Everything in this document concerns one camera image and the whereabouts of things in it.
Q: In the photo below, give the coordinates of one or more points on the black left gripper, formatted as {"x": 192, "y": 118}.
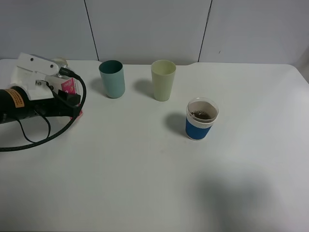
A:
{"x": 61, "y": 104}

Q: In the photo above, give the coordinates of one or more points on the clear bottle with pink label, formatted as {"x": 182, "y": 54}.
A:
{"x": 66, "y": 87}

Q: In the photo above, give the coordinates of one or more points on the cup with blue sleeve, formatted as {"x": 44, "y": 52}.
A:
{"x": 201, "y": 114}

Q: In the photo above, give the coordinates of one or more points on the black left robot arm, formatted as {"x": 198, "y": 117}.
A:
{"x": 15, "y": 104}

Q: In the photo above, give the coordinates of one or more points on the teal plastic cup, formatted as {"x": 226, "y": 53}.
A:
{"x": 112, "y": 74}

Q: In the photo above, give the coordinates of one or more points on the light green plastic cup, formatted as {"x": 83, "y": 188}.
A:
{"x": 163, "y": 72}

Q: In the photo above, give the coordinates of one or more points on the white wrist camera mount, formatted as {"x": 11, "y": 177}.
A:
{"x": 30, "y": 72}

